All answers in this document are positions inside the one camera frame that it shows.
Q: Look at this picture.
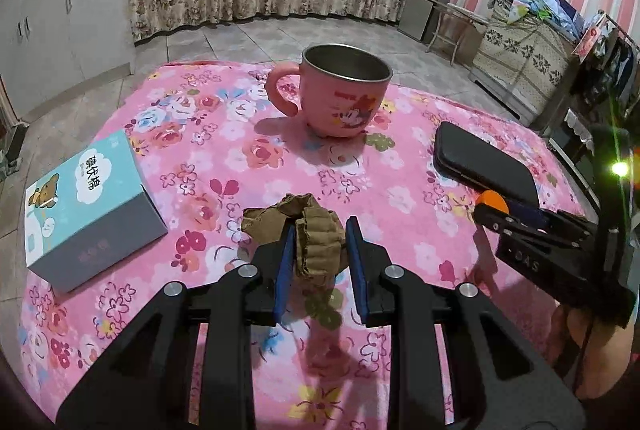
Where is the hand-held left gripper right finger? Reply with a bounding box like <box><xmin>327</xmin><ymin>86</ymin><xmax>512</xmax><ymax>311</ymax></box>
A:
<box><xmin>346</xmin><ymin>216</ymin><xmax>586</xmax><ymax>430</ymax></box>

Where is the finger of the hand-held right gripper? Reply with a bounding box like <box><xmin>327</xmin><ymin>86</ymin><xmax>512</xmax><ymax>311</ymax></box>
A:
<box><xmin>473</xmin><ymin>204</ymin><xmax>556</xmax><ymax>242</ymax></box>
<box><xmin>507</xmin><ymin>199</ymin><xmax>597</xmax><ymax>233</ymax></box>

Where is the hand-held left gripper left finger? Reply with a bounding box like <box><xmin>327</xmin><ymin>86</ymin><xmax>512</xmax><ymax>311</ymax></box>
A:
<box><xmin>55</xmin><ymin>225</ymin><xmax>299</xmax><ymax>430</ymax></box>

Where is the brown corrugated cardboard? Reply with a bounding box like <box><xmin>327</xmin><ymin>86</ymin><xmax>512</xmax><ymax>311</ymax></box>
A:
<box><xmin>242</xmin><ymin>193</ymin><xmax>347</xmax><ymax>282</ymax></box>

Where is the person's right hand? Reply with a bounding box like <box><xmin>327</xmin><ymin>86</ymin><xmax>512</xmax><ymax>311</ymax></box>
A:
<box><xmin>550</xmin><ymin>300</ymin><xmax>640</xmax><ymax>403</ymax></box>

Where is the phone case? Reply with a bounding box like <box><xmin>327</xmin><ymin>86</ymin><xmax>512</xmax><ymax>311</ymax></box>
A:
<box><xmin>432</xmin><ymin>121</ymin><xmax>542</xmax><ymax>207</ymax></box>

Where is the lace-covered table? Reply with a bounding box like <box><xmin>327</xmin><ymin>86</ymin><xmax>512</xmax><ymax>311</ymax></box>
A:
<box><xmin>547</xmin><ymin>107</ymin><xmax>598</xmax><ymax>176</ymax></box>

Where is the pink floral blanket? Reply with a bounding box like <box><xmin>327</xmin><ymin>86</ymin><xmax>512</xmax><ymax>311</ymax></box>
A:
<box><xmin>17</xmin><ymin>60</ymin><xmax>601</xmax><ymax>430</ymax></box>

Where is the cabinet under patterned cloth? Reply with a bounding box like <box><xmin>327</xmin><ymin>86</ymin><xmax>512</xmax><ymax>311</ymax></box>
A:
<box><xmin>470</xmin><ymin>3</ymin><xmax>583</xmax><ymax>118</ymax></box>

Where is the pink cartoon cup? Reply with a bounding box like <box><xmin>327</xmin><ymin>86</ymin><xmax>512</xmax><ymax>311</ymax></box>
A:
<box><xmin>264</xmin><ymin>44</ymin><xmax>393</xmax><ymax>138</ymax></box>

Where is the metal clothes rack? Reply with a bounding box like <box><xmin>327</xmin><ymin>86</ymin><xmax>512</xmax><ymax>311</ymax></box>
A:
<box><xmin>542</xmin><ymin>10</ymin><xmax>640</xmax><ymax>136</ymax></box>

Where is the teal and grey box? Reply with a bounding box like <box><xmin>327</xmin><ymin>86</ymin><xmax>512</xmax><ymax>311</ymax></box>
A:
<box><xmin>25</xmin><ymin>130</ymin><xmax>168</xmax><ymax>293</ymax></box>

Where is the metal chair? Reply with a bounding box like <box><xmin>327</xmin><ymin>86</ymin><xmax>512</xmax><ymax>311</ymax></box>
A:
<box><xmin>425</xmin><ymin>0</ymin><xmax>488</xmax><ymax>66</ymax></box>

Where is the pile of clothes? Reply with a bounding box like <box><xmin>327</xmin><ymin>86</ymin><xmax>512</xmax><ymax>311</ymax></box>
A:
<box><xmin>487</xmin><ymin>0</ymin><xmax>581</xmax><ymax>28</ymax></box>

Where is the white cabinet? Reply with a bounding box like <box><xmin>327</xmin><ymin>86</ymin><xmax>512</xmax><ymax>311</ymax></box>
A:
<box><xmin>0</xmin><ymin>0</ymin><xmax>136</xmax><ymax>121</ymax></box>

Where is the black cable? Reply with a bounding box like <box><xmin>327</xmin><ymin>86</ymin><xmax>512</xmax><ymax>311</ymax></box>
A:
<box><xmin>570</xmin><ymin>310</ymin><xmax>601</xmax><ymax>393</ymax></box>

